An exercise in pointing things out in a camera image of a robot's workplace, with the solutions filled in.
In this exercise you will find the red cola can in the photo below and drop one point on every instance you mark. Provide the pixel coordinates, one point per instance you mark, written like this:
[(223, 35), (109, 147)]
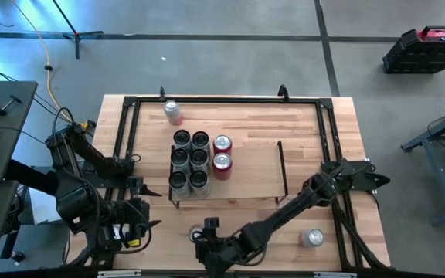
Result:
[(222, 143), (194, 231), (222, 162)]

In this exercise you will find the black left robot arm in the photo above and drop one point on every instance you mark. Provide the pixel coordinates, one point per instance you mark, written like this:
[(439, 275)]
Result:
[(75, 173)]

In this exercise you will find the short silver white can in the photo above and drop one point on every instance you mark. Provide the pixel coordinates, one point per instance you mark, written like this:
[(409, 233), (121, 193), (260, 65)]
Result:
[(312, 237)]

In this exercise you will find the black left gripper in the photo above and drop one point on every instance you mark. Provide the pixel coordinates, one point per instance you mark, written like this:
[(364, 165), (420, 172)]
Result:
[(130, 216)]

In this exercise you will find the yellow label tag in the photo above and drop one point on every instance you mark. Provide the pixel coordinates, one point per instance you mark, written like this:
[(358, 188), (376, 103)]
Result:
[(133, 243)]

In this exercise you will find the grey metal bracket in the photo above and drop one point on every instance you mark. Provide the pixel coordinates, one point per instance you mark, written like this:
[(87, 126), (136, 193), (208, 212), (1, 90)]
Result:
[(119, 273), (334, 275)]

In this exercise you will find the black tripod stand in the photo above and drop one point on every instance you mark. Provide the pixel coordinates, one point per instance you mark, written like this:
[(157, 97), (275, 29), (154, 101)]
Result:
[(76, 38)]

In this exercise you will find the black aluminium table frame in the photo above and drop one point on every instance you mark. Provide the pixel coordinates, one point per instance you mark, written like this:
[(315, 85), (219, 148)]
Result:
[(207, 99)]

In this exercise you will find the black caster wheel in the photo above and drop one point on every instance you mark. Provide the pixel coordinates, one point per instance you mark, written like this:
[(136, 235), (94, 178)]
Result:
[(17, 256)]

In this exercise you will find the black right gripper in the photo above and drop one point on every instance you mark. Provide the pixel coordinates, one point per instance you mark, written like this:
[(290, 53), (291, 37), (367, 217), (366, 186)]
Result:
[(218, 249)]

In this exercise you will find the short white pink can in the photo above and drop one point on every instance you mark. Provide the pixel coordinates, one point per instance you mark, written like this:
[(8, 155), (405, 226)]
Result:
[(171, 112)]

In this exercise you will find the red black tool case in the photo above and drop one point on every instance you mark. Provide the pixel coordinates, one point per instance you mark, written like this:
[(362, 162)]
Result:
[(423, 50)]

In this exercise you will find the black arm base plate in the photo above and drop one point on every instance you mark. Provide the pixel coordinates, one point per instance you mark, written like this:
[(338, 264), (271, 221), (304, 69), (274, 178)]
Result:
[(99, 181), (361, 173)]

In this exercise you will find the black table clamp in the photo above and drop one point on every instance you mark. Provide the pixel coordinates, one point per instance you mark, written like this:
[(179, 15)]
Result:
[(162, 92), (283, 92)]

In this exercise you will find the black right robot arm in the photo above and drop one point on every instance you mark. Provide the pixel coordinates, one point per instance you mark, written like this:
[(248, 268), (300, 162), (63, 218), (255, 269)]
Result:
[(296, 208)]

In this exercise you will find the wooden shelf with black frame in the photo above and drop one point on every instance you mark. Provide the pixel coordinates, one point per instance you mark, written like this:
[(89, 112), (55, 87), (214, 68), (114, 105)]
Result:
[(253, 173)]

